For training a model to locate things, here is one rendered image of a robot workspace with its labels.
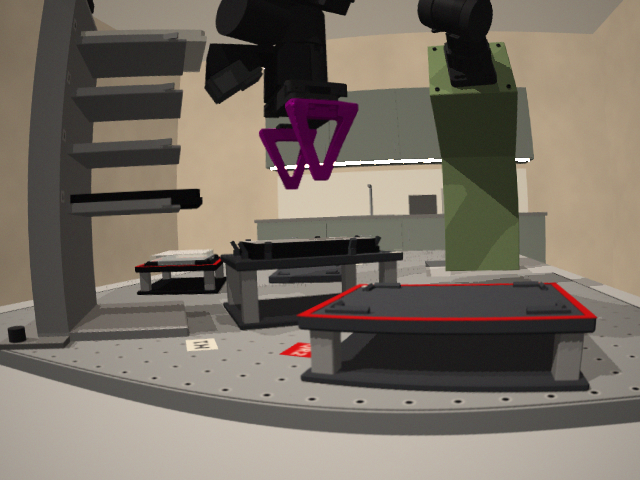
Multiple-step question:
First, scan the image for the black cylinder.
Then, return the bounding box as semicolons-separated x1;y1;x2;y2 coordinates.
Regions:
8;326;26;343

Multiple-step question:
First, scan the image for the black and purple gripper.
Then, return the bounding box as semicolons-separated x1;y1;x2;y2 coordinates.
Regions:
259;44;358;190

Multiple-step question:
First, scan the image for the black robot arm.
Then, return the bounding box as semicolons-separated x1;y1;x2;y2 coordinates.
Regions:
204;0;497;105

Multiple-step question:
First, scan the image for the grey shelf rack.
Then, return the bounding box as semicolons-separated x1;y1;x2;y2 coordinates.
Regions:
28;0;189;341

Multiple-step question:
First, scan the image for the white well plate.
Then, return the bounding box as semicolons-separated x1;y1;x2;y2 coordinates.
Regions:
149;249;215;266

